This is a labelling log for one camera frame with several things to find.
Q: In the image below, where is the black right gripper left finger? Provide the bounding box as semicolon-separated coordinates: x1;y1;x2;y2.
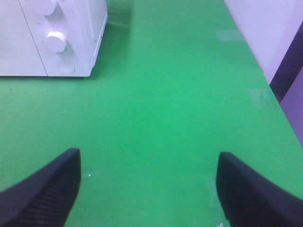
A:
0;148;81;227

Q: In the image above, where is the white microwave oven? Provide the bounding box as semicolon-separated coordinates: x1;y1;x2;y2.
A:
0;0;108;77

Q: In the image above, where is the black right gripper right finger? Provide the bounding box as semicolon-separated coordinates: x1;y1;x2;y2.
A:
215;152;303;227

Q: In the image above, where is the white microwave door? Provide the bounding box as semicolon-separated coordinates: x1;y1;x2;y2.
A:
0;0;47;76

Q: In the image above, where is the white round knob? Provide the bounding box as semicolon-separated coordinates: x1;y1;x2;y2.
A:
32;0;58;16
45;31;68;53

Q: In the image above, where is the round white door button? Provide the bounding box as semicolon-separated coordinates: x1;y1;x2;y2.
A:
57;59;75;73

